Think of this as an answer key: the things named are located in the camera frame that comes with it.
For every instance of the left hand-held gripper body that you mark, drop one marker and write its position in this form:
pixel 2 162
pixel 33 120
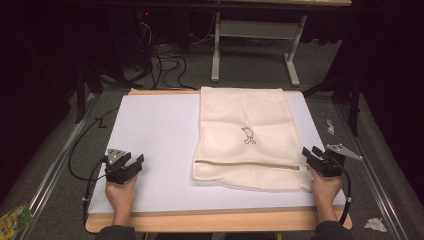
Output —
pixel 115 173

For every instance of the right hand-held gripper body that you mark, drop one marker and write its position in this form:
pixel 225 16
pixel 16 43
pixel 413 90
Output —
pixel 328 165

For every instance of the cream mesh laundry bag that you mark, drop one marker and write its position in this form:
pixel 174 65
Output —
pixel 246 140

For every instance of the person's right hand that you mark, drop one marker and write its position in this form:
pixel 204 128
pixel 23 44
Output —
pixel 325 188

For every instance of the person's left hand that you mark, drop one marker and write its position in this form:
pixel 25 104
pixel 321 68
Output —
pixel 121 196

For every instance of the small white scrap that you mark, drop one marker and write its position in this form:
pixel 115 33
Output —
pixel 330 127

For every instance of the white board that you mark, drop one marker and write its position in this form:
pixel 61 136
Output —
pixel 156 133

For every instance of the black stand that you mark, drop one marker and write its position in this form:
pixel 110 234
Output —
pixel 354 103
pixel 80 93

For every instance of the crumpled white paper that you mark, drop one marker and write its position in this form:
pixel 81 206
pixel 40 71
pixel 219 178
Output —
pixel 375 224

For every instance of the wooden table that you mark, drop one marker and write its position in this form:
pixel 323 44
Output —
pixel 213 221

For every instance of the green printed packet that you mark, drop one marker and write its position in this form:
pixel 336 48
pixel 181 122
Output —
pixel 13 221

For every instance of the metal floor rail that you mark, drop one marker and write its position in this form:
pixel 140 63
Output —
pixel 56 166
pixel 366 173

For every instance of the white desk frame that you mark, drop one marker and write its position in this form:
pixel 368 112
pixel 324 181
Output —
pixel 256 30

